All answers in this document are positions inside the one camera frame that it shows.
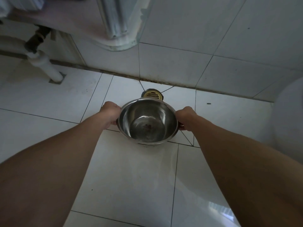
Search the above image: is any person's right forearm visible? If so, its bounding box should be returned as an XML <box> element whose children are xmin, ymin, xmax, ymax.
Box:
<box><xmin>189</xmin><ymin>114</ymin><xmax>303</xmax><ymax>227</ymax></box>

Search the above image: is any white drain pipe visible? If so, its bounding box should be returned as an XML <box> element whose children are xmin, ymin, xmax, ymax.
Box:
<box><xmin>25</xmin><ymin>26</ymin><xmax>64</xmax><ymax>83</ymax></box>

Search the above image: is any stainless steel pot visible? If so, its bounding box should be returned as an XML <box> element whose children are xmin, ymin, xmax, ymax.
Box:
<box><xmin>116</xmin><ymin>97</ymin><xmax>184</xmax><ymax>145</ymax></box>

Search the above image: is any white toilet bowl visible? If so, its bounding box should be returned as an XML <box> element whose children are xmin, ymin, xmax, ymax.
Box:
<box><xmin>270</xmin><ymin>77</ymin><xmax>303</xmax><ymax>154</ymax></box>

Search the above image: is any person's right hand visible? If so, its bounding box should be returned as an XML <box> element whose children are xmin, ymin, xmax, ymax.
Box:
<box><xmin>175</xmin><ymin>106</ymin><xmax>198</xmax><ymax>133</ymax></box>

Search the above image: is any brass floor drain cover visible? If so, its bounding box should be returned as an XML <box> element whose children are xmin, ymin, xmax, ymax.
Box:
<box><xmin>141</xmin><ymin>90</ymin><xmax>164</xmax><ymax>101</ymax></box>

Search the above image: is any person's left forearm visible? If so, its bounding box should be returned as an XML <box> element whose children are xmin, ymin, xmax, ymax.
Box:
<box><xmin>0</xmin><ymin>113</ymin><xmax>108</xmax><ymax>227</ymax></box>

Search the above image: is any person's left hand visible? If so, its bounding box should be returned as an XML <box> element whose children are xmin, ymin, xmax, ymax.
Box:
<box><xmin>99</xmin><ymin>101</ymin><xmax>122</xmax><ymax>130</ymax></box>

